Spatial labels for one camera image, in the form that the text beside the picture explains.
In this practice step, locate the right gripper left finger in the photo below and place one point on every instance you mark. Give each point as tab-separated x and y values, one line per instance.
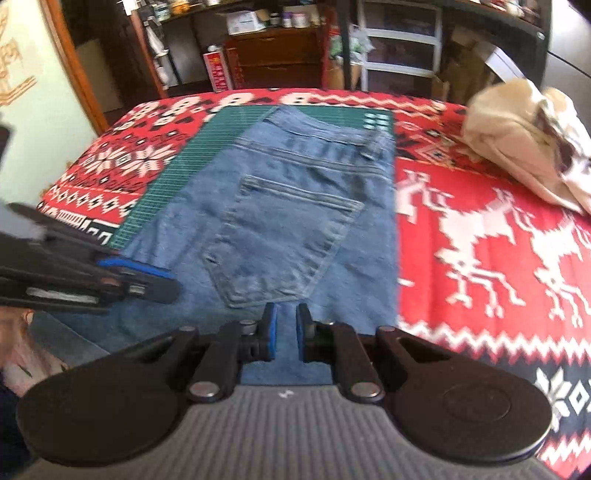
224	353

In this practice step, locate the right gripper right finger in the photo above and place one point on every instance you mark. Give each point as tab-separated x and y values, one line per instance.
336	344

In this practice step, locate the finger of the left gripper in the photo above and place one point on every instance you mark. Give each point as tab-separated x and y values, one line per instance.
134	266
147	290

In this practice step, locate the blue denim shorts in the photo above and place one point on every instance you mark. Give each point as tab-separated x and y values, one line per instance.
293	211

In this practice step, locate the person's left hand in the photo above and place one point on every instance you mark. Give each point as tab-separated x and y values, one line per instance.
23	362

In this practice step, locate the green cutting mat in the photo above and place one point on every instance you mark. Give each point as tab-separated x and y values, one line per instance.
215	135

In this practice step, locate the red patterned tablecloth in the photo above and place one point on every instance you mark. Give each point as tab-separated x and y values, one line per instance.
488	269

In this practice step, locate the red sign board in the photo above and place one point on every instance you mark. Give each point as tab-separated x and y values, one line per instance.
217	69

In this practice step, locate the dark wooden drawer cabinet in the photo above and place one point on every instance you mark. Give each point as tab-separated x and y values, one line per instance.
276	58

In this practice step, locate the white plastic drawer unit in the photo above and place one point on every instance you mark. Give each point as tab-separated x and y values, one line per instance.
407	46

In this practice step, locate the cardboard boxes stack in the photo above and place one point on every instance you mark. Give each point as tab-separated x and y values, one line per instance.
469	64

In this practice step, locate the grey refrigerator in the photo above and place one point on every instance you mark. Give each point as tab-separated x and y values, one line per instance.
568	59

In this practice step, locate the black shelf desk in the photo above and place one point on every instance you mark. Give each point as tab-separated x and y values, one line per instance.
501	23

